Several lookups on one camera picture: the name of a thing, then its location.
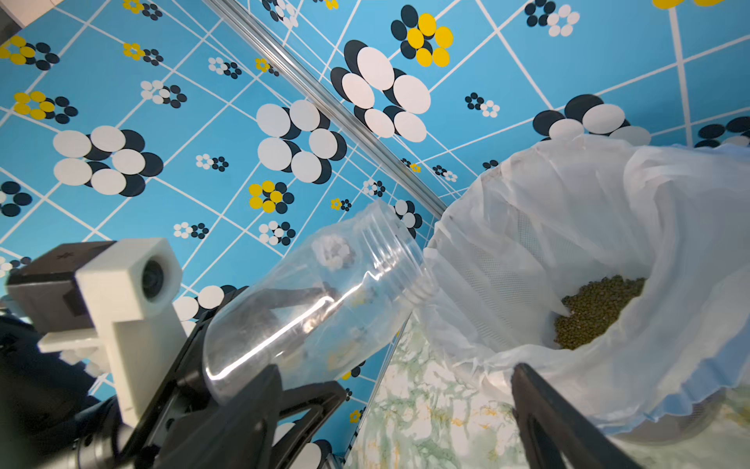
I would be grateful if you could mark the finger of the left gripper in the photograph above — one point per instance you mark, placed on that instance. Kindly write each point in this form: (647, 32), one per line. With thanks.
(269, 326)
(317, 402)

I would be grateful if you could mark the left aluminium corner post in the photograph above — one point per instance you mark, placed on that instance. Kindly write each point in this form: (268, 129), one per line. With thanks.
(253, 33)

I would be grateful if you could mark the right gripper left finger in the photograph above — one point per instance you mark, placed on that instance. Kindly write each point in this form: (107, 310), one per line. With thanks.
(238, 434)

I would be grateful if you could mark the white plastic bin liner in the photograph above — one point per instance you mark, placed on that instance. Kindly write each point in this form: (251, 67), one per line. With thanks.
(564, 213)

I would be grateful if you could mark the mung beans pile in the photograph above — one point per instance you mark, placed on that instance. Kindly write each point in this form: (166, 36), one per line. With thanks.
(594, 309)

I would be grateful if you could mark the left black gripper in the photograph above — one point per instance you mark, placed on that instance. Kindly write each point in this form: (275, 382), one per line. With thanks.
(50, 420)

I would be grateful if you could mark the grey trash bin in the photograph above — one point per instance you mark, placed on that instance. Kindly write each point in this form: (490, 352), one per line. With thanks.
(673, 429)

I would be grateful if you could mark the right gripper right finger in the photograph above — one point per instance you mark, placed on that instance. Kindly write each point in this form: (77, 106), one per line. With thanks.
(554, 434)

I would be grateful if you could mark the red lid jar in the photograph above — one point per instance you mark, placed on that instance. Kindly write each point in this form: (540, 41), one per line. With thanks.
(375, 261)

